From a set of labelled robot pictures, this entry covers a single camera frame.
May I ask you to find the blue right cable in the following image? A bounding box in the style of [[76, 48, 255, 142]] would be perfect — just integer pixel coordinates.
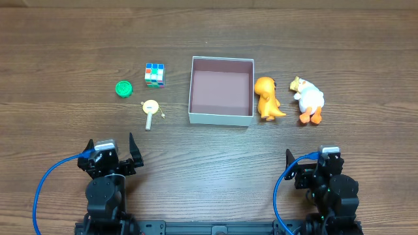
[[272, 151, 321, 235]]

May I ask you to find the green round lid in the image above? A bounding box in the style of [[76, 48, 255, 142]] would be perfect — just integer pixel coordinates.
[[115, 80, 133, 98]]

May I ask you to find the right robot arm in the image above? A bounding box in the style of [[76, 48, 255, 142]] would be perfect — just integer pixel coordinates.
[[284, 146, 363, 235]]

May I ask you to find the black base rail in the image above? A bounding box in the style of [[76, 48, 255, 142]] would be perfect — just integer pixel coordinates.
[[74, 219, 364, 235]]

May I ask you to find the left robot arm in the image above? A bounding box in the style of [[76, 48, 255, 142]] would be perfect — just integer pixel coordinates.
[[74, 134, 144, 235]]

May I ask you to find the blue cable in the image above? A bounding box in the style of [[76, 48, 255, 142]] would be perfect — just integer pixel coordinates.
[[32, 150, 95, 235], [272, 151, 321, 235]]

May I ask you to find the multicoloured puzzle cube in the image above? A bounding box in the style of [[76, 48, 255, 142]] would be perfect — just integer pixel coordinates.
[[144, 63, 165, 88]]

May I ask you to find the orange dinosaur toy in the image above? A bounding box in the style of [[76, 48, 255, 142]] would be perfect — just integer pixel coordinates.
[[254, 76, 286, 121]]

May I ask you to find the white plush duck toy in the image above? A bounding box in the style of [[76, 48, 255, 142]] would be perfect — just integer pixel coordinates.
[[289, 76, 325, 125]]

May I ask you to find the blue left cable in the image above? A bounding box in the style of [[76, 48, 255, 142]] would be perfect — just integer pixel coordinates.
[[32, 150, 95, 235]]

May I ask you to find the white cardboard box maroon inside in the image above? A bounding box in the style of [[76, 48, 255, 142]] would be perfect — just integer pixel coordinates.
[[188, 56, 255, 127]]

